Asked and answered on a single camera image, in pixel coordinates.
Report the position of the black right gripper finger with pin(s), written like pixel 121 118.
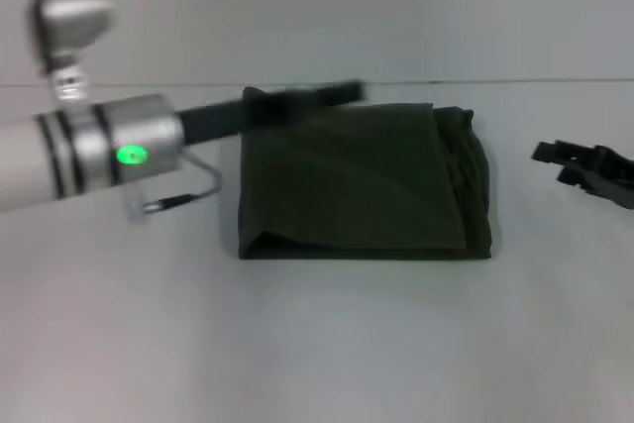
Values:
pixel 562 151
pixel 569 178

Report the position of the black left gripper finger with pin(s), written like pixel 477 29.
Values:
pixel 307 96

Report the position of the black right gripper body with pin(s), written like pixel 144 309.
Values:
pixel 611 175

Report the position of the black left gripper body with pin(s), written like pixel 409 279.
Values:
pixel 213 118

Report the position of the dark green t-shirt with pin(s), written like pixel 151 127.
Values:
pixel 356 185

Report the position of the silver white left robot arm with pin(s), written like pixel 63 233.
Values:
pixel 84 145

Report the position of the metal left wrist connector plug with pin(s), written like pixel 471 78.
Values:
pixel 136 202

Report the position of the black white wrist camera box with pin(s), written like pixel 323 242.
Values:
pixel 74 27

